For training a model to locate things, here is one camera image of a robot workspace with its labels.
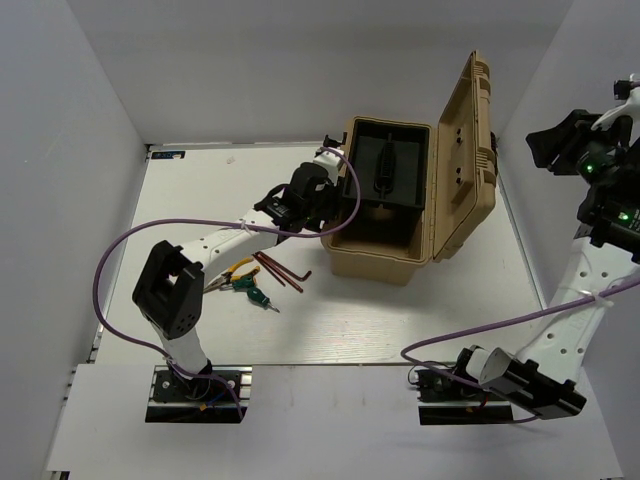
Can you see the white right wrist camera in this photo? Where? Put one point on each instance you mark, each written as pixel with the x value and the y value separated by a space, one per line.
pixel 627 93

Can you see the green orange stubby screwdriver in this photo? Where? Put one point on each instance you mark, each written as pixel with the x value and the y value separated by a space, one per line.
pixel 243 283

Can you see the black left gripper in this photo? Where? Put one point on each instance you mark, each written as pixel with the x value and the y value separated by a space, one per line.
pixel 334 203

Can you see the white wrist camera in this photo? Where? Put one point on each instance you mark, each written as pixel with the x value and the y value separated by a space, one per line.
pixel 627 93
pixel 331 159

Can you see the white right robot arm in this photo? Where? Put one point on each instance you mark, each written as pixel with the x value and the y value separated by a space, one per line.
pixel 541 376

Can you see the yellow black needle-nose pliers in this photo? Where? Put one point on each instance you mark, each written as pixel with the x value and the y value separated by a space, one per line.
pixel 233 273

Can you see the tan plastic toolbox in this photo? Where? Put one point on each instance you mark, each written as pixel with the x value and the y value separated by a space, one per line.
pixel 389 246

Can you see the blue label sticker left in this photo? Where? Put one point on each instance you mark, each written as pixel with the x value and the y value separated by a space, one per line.
pixel 167 155

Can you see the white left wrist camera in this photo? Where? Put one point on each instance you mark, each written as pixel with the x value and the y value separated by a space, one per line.
pixel 331 159

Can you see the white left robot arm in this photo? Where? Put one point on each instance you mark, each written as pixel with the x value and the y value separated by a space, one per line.
pixel 169 292

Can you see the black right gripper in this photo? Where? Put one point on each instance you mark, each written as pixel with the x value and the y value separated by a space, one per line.
pixel 565 139

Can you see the black toolbox tray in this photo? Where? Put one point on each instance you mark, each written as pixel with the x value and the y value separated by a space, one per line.
pixel 390 160

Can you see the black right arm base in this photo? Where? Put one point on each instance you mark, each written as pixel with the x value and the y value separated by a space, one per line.
pixel 433 388

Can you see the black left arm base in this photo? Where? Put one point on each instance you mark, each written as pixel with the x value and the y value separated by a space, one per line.
pixel 170 388

